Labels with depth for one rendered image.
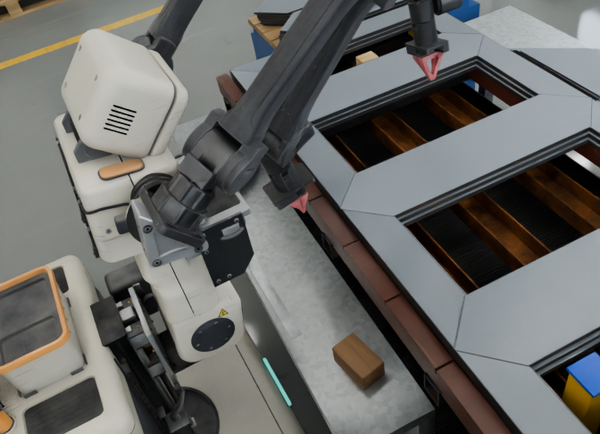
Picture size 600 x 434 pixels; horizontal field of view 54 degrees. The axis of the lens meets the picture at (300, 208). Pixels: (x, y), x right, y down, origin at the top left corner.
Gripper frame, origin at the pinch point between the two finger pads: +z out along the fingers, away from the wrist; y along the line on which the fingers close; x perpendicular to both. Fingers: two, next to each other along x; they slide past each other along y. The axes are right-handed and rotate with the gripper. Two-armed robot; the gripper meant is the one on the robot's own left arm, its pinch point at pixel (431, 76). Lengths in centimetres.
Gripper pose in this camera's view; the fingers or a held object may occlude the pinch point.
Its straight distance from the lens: 158.2
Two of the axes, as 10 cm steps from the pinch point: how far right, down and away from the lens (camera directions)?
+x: -8.9, 4.1, -2.1
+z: 2.6, 8.3, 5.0
